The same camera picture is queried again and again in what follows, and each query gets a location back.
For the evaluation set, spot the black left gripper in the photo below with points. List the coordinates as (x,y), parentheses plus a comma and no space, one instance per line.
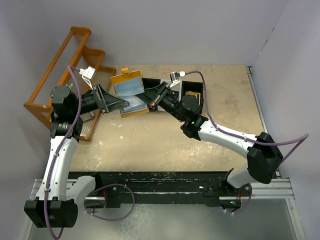
(107,102)

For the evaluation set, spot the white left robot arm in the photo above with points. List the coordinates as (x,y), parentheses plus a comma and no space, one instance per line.
(55,205)

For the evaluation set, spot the orange wooden tiered rack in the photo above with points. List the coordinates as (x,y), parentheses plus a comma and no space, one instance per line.
(73,51)

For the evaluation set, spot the black three-compartment organizer box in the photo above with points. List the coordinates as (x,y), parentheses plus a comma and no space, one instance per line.
(180,89)

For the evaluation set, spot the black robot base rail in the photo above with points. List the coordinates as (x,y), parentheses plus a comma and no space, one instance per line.
(207,188)

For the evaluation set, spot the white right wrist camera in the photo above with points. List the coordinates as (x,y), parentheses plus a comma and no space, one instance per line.
(175,79)

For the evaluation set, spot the yellow leather card holder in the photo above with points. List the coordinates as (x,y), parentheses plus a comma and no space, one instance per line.
(127,85)

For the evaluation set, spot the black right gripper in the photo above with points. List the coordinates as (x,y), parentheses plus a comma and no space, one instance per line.
(149,95)

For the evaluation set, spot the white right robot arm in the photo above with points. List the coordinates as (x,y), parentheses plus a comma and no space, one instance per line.
(262,155)

